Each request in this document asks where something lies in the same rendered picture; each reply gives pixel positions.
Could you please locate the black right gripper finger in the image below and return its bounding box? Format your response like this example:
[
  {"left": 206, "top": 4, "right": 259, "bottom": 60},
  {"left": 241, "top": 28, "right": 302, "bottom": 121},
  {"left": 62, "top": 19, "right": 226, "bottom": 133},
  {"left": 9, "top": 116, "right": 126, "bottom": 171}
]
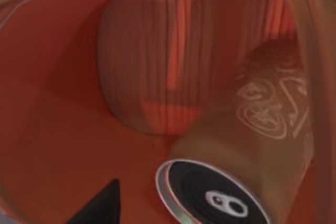
[{"left": 66, "top": 178, "right": 124, "bottom": 224}]

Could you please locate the metallic can with pull tab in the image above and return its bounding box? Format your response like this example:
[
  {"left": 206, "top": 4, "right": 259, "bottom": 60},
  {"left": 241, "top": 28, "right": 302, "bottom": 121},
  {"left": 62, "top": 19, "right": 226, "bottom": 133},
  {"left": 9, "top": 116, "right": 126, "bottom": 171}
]
[{"left": 154, "top": 37, "right": 316, "bottom": 224}]

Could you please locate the red plastic bin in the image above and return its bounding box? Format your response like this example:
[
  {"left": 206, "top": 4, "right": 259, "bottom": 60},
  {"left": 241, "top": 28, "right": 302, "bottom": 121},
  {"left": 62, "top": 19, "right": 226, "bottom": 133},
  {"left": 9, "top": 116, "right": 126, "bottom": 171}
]
[{"left": 0, "top": 0, "right": 336, "bottom": 224}]

